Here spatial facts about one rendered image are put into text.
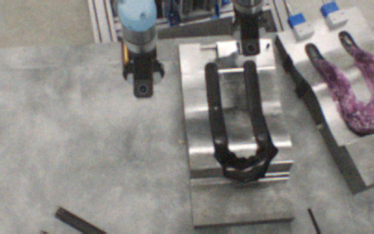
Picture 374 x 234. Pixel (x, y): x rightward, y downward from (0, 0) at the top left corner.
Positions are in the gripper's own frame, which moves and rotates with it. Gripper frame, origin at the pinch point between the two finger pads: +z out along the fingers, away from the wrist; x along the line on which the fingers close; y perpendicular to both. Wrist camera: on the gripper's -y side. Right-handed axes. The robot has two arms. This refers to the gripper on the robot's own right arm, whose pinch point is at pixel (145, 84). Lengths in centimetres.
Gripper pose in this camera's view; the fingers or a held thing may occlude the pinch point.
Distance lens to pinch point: 142.4
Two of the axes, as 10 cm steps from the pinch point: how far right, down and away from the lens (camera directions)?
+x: -10.0, 0.7, -0.6
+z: -0.3, 3.5, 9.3
